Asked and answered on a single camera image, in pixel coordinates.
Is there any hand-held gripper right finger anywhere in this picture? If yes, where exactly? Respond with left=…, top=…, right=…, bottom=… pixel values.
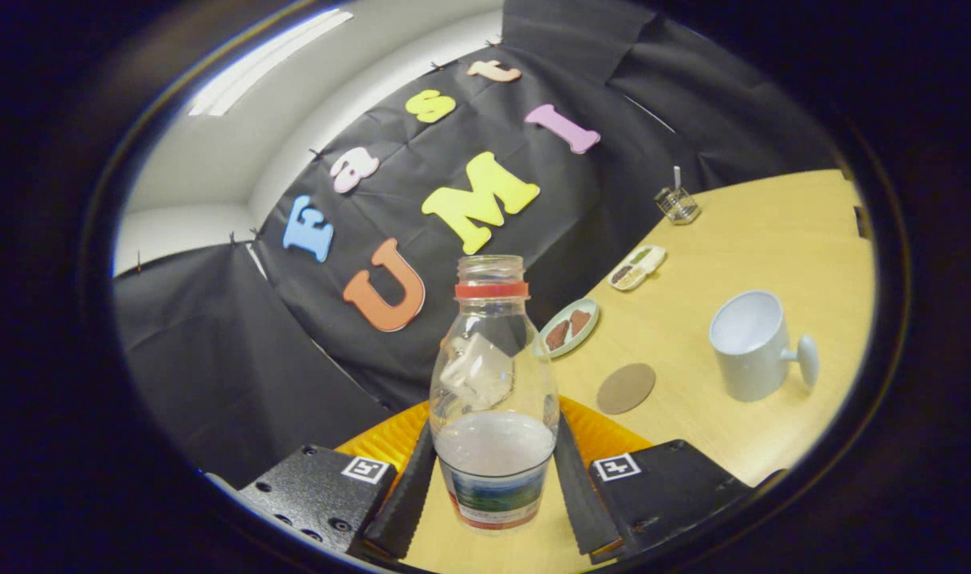
left=555, top=396, right=761, bottom=563

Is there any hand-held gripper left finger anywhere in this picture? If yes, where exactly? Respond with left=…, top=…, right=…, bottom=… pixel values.
left=238, top=401, right=437, bottom=560

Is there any brown round coaster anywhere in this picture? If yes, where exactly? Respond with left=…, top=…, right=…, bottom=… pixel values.
left=596, top=364, right=657, bottom=415

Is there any clear juice bottle red ring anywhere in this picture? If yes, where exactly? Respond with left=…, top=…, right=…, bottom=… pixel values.
left=429, top=255, right=560, bottom=533

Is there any white cup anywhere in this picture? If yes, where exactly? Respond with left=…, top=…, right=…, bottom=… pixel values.
left=709, top=290, right=820, bottom=403

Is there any pale green plate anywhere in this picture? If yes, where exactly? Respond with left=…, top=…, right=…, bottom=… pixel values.
left=538, top=297, right=600, bottom=360

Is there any black backdrop cloth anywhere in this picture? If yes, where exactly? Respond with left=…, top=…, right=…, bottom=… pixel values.
left=112, top=0, right=841, bottom=487

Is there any white divided dish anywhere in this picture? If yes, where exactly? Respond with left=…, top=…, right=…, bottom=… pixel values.
left=608, top=245, right=667, bottom=292

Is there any wooden table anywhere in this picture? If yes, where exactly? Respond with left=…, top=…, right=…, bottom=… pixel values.
left=402, top=169, right=877, bottom=571

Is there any large ceiling light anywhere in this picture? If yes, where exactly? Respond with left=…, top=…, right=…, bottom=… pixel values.
left=187, top=8, right=355, bottom=118

